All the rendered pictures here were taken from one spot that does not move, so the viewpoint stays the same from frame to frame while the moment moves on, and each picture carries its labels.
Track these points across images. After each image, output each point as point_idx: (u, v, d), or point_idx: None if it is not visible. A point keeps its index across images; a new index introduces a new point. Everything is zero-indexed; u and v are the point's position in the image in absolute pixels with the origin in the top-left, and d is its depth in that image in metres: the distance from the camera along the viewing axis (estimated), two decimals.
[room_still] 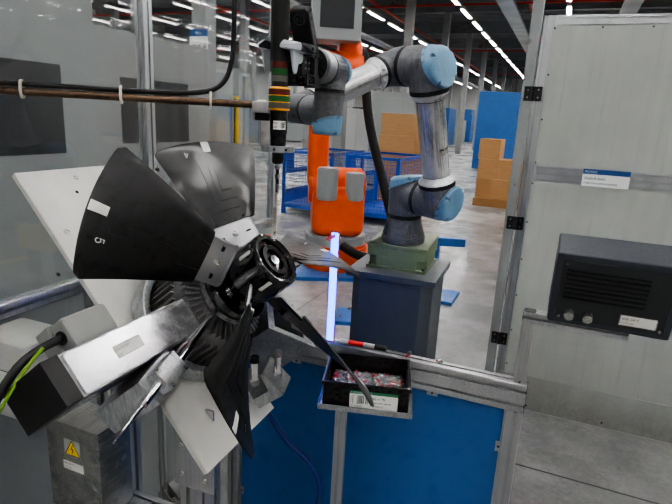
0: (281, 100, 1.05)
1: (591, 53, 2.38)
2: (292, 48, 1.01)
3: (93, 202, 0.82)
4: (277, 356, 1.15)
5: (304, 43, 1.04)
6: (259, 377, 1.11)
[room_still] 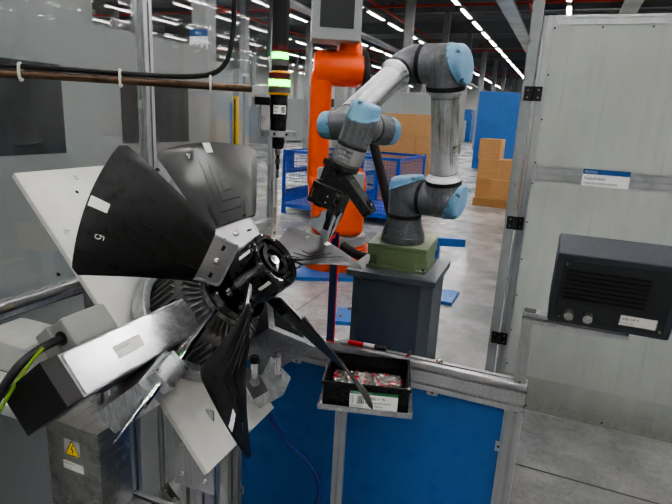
0: (281, 84, 1.04)
1: (591, 53, 2.38)
2: None
3: (93, 199, 0.82)
4: (277, 356, 1.15)
5: (338, 224, 1.36)
6: (259, 377, 1.11)
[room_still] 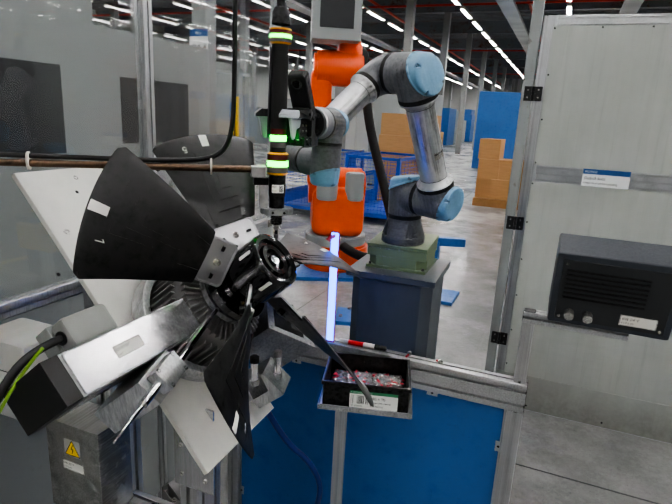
0: (279, 166, 1.08)
1: (591, 53, 2.38)
2: (290, 117, 1.05)
3: (203, 136, 1.18)
4: (277, 356, 1.15)
5: (302, 110, 1.07)
6: (259, 377, 1.11)
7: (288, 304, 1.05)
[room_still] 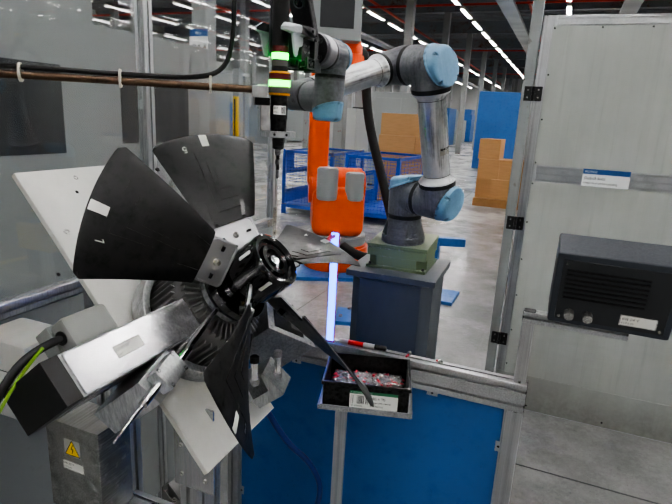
0: (281, 85, 1.04)
1: (591, 53, 2.38)
2: (293, 30, 1.01)
3: (203, 136, 1.18)
4: (277, 356, 1.15)
5: (305, 26, 1.03)
6: (259, 377, 1.11)
7: (288, 304, 1.05)
